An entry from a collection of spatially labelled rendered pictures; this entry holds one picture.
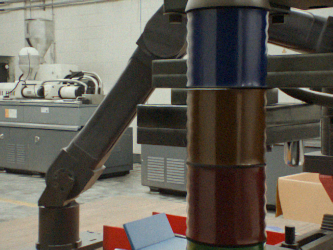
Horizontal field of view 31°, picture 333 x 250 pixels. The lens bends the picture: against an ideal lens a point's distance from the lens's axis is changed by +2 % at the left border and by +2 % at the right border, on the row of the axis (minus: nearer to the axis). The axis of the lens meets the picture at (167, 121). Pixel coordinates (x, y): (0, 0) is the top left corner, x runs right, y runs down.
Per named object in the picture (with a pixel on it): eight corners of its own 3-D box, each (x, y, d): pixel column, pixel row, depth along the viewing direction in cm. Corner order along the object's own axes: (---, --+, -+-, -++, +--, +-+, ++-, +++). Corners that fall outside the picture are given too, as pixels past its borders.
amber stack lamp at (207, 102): (213, 153, 31) (213, 89, 31) (281, 159, 29) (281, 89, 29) (169, 160, 28) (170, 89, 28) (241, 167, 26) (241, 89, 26)
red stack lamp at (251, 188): (213, 221, 31) (213, 157, 31) (281, 233, 29) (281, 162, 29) (169, 235, 28) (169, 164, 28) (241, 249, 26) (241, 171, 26)
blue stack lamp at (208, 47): (213, 86, 31) (214, 20, 31) (281, 86, 29) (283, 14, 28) (170, 86, 28) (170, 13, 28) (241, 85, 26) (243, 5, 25)
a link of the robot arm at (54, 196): (91, 161, 99) (57, 161, 99) (74, 168, 90) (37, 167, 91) (91, 199, 99) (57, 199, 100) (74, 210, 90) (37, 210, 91)
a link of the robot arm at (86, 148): (82, 200, 98) (199, 34, 93) (69, 208, 91) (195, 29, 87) (52, 177, 98) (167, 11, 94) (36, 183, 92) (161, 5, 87)
